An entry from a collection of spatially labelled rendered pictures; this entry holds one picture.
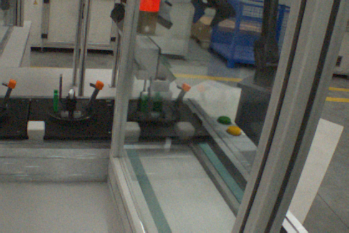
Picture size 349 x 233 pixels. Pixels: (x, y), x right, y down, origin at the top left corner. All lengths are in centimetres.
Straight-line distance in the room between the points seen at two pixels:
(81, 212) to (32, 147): 20
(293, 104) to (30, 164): 78
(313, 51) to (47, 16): 487
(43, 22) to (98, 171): 421
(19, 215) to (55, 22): 432
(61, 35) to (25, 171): 422
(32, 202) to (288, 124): 74
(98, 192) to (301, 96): 75
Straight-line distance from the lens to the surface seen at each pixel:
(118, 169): 87
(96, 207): 91
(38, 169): 96
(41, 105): 113
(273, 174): 28
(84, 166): 96
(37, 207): 90
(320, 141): 151
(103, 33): 511
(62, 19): 506
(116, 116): 86
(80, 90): 126
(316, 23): 25
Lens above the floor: 143
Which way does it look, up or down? 23 degrees down
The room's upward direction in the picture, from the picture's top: 9 degrees clockwise
